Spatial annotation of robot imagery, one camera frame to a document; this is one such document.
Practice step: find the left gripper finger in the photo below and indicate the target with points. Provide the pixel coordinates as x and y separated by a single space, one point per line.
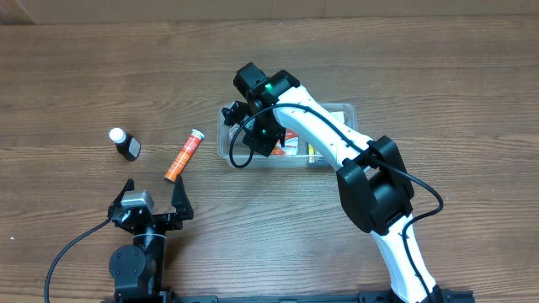
180 201
129 186

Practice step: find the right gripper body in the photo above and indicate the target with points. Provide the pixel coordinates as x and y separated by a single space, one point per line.
264 133

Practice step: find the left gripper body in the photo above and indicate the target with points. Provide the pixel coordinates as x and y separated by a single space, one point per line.
168 220

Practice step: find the red white medicine box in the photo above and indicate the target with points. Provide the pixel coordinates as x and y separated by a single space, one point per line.
290 147

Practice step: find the dark brown medicine bottle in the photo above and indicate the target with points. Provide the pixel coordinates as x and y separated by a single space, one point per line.
126 144

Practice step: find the blue yellow VapoDrops box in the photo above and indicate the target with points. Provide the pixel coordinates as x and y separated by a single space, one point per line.
315 159

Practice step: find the orange tablet tube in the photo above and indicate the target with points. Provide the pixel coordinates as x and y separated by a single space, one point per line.
182 159

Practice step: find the white blue medicine box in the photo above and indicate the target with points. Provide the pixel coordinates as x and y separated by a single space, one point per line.
337 118

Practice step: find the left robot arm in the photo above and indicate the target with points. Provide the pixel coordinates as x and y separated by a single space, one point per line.
138 269

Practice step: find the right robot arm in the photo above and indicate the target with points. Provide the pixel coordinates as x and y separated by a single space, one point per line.
375 189

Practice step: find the clear plastic container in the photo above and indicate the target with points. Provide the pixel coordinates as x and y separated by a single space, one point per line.
312 123

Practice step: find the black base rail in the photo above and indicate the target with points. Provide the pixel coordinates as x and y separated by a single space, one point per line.
378 296

